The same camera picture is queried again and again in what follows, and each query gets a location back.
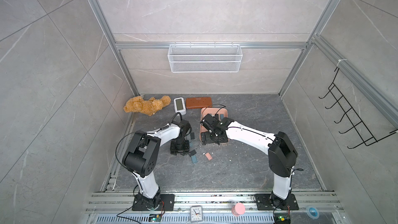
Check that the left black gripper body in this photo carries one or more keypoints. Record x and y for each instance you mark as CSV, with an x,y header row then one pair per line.
x,y
182,146

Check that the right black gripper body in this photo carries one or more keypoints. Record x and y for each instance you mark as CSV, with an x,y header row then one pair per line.
x,y
210,138

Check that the teal eraser pile bottom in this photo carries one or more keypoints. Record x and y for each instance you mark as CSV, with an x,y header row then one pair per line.
x,y
194,159

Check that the pink storage tray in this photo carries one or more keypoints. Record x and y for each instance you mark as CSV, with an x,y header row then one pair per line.
x,y
214,112

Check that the pink eraser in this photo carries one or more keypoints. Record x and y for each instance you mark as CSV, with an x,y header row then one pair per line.
x,y
208,156

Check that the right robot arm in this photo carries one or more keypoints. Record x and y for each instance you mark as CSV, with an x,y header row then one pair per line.
x,y
280,151

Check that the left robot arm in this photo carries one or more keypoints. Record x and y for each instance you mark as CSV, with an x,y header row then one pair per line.
x,y
141,156

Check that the black eraser pile right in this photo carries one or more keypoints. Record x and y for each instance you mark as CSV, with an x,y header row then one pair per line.
x,y
192,153

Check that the brown leather case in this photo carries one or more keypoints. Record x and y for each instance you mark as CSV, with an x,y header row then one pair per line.
x,y
198,102

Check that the white digital clock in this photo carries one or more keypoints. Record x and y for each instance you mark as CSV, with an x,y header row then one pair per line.
x,y
179,105

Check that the brown teddy bear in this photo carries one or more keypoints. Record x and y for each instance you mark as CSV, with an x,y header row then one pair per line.
x,y
148,107

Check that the small analog clock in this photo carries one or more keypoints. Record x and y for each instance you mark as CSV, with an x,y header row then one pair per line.
x,y
196,214

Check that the pink round cap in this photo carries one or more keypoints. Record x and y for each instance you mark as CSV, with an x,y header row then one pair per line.
x,y
238,209

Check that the blue tape roll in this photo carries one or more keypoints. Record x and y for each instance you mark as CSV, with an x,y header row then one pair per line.
x,y
312,212

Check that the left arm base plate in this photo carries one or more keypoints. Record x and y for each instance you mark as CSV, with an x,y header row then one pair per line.
x,y
164,202

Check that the white wire mesh basket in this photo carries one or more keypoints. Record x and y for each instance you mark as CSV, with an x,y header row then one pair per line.
x,y
204,58

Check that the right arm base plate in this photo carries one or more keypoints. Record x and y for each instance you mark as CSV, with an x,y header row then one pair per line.
x,y
269,202

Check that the black wire hook rack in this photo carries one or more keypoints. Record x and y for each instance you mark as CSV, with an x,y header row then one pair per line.
x,y
349,113

